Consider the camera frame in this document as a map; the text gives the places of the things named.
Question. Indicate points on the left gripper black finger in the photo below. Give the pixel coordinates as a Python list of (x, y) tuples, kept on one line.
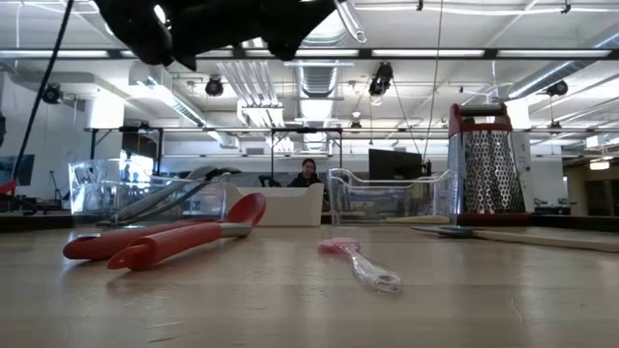
[(287, 41), (309, 12)]

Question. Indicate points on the blue-grey silicone spatula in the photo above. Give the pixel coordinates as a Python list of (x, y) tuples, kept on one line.
[(203, 171)]

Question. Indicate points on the steel table knife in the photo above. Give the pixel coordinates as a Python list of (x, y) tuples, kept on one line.
[(159, 223)]

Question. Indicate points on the red spoon with steel neck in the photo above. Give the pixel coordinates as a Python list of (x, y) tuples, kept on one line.
[(164, 244)]

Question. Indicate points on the red slotted turner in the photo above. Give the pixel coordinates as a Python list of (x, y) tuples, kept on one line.
[(97, 247)]

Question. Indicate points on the black robot arm in background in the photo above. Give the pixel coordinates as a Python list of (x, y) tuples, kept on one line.
[(271, 182)]

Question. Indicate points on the black ceiling spotlight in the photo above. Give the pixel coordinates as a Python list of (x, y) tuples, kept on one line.
[(557, 88), (214, 87), (382, 77), (50, 94)]

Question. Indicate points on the overhead light bar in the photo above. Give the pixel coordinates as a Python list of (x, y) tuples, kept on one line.
[(365, 53)]

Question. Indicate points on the person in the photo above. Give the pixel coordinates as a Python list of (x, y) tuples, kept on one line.
[(306, 180)]

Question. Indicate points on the white plastic bin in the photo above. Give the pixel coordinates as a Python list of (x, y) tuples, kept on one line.
[(290, 203)]

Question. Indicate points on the black monitor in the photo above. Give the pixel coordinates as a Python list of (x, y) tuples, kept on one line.
[(394, 165)]

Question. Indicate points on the clear plastic bin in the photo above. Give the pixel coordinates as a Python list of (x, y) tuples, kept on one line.
[(87, 193), (387, 198)]

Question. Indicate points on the red metal bar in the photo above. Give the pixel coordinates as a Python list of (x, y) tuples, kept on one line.
[(7, 187)]

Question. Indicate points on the silver ventilation duct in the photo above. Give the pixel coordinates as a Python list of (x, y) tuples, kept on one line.
[(319, 89)]

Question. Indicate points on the long black horizontal rail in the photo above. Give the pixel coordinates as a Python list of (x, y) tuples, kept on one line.
[(401, 129)]

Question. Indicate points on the dark wall screen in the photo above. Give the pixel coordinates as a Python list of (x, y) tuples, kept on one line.
[(26, 169)]

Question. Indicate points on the lit wall lamp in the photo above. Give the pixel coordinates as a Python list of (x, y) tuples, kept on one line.
[(599, 165)]

